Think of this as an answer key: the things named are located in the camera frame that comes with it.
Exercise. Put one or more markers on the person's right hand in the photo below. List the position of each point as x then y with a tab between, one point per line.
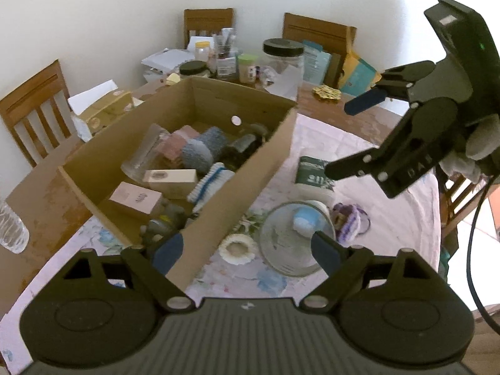
482	140

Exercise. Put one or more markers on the purple crochet piece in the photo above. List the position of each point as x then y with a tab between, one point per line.
347	222

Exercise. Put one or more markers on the yellow lid plastic jar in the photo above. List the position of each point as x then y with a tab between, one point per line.
203	56

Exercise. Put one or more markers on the pink carton box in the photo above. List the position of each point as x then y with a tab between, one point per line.
134	199

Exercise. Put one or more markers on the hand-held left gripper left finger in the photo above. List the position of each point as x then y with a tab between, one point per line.
170	250

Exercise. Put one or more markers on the teal booklet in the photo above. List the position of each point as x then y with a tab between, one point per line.
365	77

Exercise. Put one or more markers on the yellow envelope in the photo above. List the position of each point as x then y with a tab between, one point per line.
349	62

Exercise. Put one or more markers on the blue knit cloth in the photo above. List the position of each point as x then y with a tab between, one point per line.
203	148

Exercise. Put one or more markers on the white paper sheet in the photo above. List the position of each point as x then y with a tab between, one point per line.
285	84

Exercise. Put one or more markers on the clear glass bowl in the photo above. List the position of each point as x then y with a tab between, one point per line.
281	242

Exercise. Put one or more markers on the wooden chair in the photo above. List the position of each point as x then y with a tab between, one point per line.
451	207
35	86
207	17
312	27

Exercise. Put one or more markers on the pink knit cloth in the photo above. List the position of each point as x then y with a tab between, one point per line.
177	138

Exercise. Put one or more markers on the printed booklet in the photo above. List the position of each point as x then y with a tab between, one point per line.
137	101

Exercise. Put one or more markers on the tissue box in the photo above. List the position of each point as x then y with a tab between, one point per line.
105	105

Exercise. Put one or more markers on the yellow crochet coaster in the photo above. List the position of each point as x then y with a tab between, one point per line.
326	93

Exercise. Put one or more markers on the short black lid jar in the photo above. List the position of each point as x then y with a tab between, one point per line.
192	68

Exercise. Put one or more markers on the teal packet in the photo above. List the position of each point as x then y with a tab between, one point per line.
316	62

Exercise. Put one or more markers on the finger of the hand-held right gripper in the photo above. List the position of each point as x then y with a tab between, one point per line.
347	166
363	101

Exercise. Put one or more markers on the green lid bottle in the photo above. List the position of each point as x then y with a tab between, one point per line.
247	70

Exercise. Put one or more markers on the beige carton box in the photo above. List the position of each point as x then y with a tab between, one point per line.
172	177

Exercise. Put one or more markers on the blue white puff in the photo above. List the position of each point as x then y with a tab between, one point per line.
306	218

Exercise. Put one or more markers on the dark glass jar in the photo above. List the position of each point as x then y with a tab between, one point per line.
242	146

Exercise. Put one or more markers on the yellow sticky notes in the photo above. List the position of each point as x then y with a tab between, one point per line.
172	79

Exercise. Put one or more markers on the grey plush toy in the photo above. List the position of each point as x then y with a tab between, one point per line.
164	218

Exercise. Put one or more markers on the clear plastic cup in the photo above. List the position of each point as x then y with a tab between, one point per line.
144	152

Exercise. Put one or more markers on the green white pouch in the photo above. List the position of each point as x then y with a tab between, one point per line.
310	174

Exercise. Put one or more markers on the large black lid jar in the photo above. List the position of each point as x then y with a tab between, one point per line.
283	47

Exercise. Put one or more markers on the cardboard box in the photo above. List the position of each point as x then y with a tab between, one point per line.
242	97

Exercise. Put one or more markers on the pile of white papers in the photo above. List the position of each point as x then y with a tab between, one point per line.
164	60

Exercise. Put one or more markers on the clear pen holder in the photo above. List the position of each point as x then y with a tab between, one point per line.
225	64

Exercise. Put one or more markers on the white envelope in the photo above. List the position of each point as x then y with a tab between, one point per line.
195	43

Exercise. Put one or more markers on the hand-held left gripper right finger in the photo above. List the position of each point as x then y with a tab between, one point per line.
324	252

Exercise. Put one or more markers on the white sock with blue stripe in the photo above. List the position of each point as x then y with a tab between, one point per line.
211	183

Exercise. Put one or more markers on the clear plastic water bottle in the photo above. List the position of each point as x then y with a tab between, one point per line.
11	230

